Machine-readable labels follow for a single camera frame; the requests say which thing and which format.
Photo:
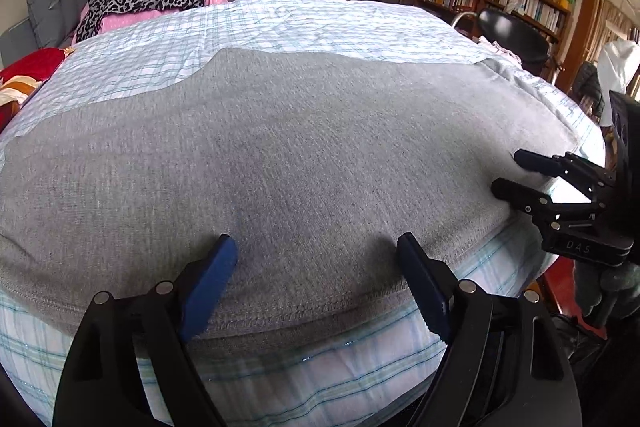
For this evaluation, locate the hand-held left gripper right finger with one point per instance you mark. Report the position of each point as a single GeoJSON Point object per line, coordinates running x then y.
{"type": "Point", "coordinates": [425, 292]}

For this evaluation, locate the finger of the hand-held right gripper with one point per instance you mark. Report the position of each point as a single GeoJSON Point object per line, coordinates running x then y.
{"type": "Point", "coordinates": [537, 161]}
{"type": "Point", "coordinates": [517, 194]}

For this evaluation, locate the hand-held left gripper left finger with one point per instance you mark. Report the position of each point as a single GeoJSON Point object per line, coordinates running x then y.
{"type": "Point", "coordinates": [210, 287]}

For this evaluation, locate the grey pants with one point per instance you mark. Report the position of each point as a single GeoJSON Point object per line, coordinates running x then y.
{"type": "Point", "coordinates": [280, 157]}

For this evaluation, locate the person's right hand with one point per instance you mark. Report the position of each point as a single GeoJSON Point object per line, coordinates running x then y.
{"type": "Point", "coordinates": [600, 292]}

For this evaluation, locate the dark hanging jacket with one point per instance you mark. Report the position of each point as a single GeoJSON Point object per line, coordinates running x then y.
{"type": "Point", "coordinates": [590, 89]}

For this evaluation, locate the white hooded garment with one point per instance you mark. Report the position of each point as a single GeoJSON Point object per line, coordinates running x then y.
{"type": "Point", "coordinates": [617, 72]}

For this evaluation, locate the black chair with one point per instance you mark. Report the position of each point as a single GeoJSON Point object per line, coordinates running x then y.
{"type": "Point", "coordinates": [510, 29]}

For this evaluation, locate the plaid bed blanket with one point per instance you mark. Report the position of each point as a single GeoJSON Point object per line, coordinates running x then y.
{"type": "Point", "coordinates": [310, 27]}

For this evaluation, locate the red patterned cloth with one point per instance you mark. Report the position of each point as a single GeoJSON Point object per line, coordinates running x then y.
{"type": "Point", "coordinates": [30, 64]}

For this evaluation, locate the grey padded headboard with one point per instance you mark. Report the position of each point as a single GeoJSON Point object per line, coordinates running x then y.
{"type": "Point", "coordinates": [50, 2]}

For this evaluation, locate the wooden door frame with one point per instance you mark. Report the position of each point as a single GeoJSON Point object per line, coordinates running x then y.
{"type": "Point", "coordinates": [587, 7]}

